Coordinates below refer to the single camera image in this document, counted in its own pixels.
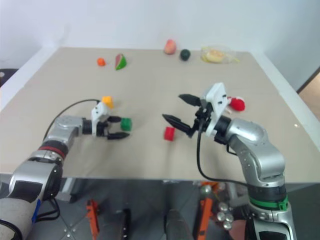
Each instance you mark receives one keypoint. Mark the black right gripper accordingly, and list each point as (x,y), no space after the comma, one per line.
(203,116)

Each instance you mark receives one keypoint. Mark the dark green round toy fruit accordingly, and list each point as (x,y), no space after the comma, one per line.
(185,55)

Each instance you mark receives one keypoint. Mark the toy watermelon slice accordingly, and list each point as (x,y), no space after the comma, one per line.
(120,62)

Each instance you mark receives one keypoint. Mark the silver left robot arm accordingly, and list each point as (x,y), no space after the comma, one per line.
(37,170)

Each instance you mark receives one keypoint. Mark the cluster of silver balls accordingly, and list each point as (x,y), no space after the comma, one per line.
(225,216)

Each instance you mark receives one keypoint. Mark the green cube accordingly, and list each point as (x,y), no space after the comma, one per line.
(126,124)

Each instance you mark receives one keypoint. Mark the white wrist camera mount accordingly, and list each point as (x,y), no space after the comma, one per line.
(219,102)
(98,112)

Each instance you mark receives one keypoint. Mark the blue tape strip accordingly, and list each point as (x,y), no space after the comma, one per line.
(36,210)

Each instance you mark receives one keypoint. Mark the single silver ball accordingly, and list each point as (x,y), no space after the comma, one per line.
(206,191)

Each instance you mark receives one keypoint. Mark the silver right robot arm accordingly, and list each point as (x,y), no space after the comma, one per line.
(260,155)

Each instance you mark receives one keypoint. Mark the toy peach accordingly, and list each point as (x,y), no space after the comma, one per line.
(170,47)

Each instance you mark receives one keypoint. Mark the dark rounded shape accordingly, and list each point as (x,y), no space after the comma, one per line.
(177,226)

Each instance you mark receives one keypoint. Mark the black upright bar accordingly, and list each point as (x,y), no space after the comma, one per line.
(126,225)

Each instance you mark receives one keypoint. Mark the red and white toy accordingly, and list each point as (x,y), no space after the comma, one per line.
(238,103)

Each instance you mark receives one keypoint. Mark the small orange toy fruit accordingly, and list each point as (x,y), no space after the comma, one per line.
(101,62)

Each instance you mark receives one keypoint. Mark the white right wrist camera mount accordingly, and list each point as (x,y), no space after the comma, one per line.
(219,102)

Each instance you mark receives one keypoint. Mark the red cube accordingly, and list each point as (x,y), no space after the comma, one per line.
(169,133)

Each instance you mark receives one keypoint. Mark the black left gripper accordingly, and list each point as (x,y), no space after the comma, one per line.
(102,130)

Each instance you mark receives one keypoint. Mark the yellow cube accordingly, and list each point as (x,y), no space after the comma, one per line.
(108,102)

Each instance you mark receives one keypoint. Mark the orange clamp stand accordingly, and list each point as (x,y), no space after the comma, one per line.
(93,217)
(205,212)

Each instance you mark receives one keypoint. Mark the clear bag with yellow food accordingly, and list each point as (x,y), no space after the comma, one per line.
(216,55)

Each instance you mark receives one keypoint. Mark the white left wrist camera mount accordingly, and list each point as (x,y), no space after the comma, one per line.
(98,112)

